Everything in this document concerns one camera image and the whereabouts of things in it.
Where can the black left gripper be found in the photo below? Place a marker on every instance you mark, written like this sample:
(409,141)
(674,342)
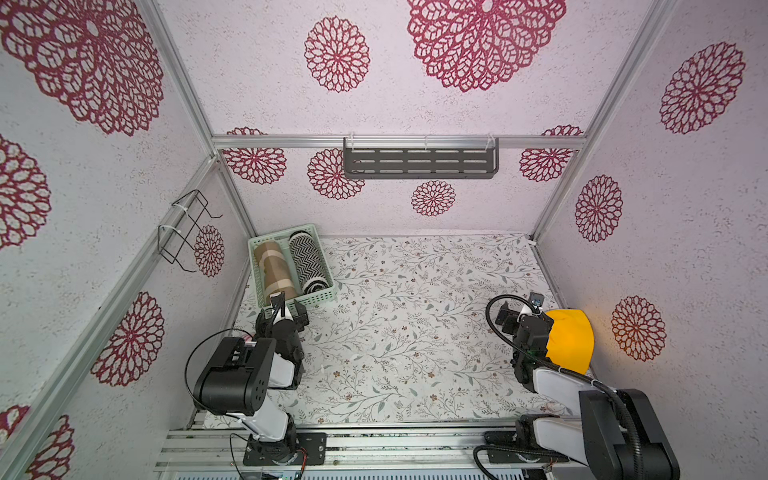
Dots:
(264,328)

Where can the yellow fabric hat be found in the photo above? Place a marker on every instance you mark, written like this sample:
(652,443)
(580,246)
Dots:
(571,340)

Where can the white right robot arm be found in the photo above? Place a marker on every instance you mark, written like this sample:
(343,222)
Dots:
(615,433)

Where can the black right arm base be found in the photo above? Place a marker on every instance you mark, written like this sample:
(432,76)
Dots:
(519,445)

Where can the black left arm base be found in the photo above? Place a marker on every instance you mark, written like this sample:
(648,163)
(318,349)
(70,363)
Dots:
(297,448)

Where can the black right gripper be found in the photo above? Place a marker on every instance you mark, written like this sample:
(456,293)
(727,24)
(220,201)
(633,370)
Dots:
(527,327)

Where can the black wire wall rack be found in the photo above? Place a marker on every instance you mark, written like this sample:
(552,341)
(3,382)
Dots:
(192,242)

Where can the aluminium corner frame post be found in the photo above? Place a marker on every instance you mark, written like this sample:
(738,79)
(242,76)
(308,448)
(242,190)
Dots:
(650,31)

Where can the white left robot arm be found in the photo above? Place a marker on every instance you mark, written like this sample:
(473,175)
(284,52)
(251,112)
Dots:
(241,371)

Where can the dark grey wall shelf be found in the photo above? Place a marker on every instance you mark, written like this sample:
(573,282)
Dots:
(424,163)

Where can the mint green plastic basket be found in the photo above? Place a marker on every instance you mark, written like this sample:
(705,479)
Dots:
(282,238)

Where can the brown beige plaid scarf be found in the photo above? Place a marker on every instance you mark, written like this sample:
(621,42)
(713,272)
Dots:
(272,268)

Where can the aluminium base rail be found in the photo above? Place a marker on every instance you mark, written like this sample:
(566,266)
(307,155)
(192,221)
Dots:
(412,450)

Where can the black white zigzag scarf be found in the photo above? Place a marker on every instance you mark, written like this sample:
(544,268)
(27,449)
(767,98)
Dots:
(310,267)

